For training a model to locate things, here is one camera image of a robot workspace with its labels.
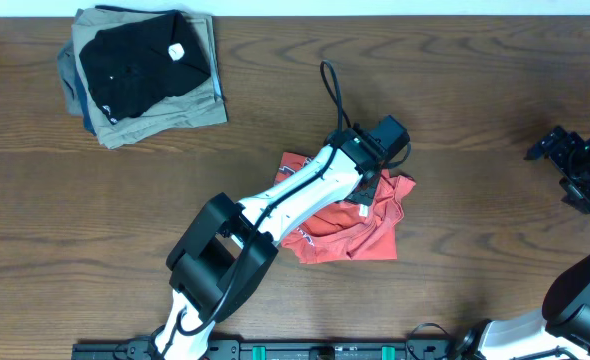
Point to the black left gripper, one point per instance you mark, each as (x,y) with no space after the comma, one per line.
(368,198)

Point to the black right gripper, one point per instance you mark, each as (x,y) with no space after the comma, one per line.
(587,198)

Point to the red printed t-shirt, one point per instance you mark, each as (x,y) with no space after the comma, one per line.
(346,231)

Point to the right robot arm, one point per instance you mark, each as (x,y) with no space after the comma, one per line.
(560,329)

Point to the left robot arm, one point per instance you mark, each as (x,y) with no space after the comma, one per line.
(226,251)

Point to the khaki folded garment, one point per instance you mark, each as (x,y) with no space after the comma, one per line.
(202,106)

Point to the black folded shirt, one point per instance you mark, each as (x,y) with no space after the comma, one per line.
(134,66)

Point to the grey folded garment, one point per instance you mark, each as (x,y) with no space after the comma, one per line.
(66,68)

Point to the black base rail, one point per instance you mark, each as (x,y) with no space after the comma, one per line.
(240,350)

